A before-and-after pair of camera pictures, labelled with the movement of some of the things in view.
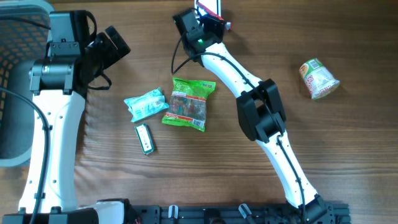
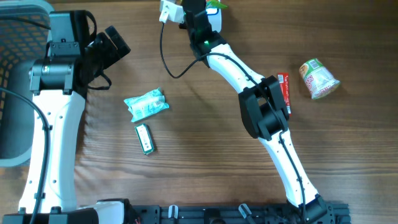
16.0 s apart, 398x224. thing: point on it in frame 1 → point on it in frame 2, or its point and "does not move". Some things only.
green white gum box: [143, 132] does not move
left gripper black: [114, 54] does not move
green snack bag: [188, 102] → [214, 4]
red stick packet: [227, 25] → [283, 78]
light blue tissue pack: [147, 104] does not move
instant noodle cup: [319, 81] does not move
